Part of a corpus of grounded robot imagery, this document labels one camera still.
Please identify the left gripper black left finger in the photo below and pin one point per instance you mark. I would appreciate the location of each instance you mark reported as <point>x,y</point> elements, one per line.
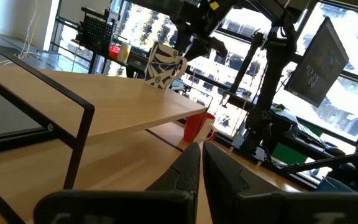
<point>179,183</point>

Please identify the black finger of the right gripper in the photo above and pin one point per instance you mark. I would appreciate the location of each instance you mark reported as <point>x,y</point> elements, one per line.
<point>197,46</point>

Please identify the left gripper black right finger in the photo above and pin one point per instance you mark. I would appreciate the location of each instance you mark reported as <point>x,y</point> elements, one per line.
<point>222,180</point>

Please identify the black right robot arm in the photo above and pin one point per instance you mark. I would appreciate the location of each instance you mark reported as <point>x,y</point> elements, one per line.
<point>269,102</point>

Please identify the white navy patterned mug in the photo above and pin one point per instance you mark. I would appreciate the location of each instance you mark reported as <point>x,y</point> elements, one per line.
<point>160,67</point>

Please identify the green box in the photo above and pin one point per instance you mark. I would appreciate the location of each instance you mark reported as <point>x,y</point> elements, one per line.
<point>287,154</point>

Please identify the yellow cup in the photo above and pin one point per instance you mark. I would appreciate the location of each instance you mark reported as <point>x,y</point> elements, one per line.
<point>124,52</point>

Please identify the red container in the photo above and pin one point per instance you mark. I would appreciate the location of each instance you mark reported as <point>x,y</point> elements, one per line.
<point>114,52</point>

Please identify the black pegboard panel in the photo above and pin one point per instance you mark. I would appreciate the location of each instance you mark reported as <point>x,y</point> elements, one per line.
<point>96,31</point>

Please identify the black metal rack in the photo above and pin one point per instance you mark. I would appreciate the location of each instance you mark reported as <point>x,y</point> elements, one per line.
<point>92,63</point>

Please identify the black metal stand bar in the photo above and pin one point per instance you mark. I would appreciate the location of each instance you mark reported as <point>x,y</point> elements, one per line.
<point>328,161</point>

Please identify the black monitor screen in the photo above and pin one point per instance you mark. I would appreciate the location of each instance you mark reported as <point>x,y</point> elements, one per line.
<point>319,62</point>

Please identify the wooden shelf black metal frame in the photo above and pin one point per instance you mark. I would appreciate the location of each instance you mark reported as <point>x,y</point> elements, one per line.
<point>104,99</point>

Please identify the black aluminium table frame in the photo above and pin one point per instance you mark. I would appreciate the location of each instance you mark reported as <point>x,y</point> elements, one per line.
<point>11,143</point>

